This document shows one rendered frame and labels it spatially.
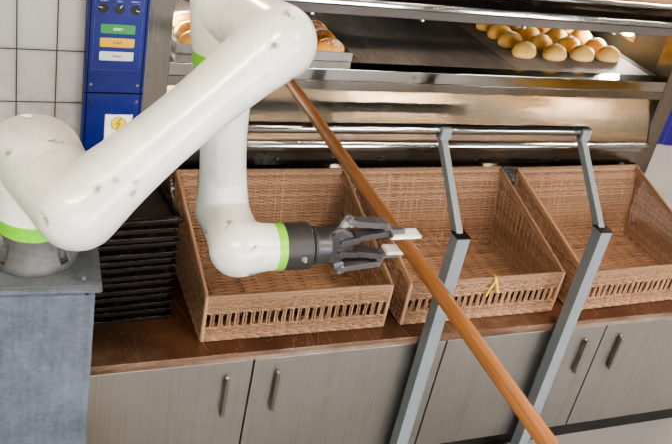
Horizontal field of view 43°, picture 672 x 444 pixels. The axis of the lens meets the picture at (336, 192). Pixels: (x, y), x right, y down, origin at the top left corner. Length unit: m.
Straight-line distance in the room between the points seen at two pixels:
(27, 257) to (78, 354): 0.20
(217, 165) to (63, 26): 0.89
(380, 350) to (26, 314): 1.27
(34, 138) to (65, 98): 1.07
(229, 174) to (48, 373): 0.48
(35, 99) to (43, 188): 1.17
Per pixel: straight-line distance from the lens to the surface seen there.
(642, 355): 3.21
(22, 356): 1.59
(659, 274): 3.07
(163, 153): 1.31
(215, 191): 1.66
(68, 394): 1.66
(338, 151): 2.05
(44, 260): 1.51
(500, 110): 2.99
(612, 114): 3.27
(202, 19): 1.49
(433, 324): 2.48
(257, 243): 1.60
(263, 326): 2.40
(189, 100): 1.32
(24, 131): 1.43
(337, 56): 2.68
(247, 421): 2.56
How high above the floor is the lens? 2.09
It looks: 28 degrees down
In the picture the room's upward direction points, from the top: 12 degrees clockwise
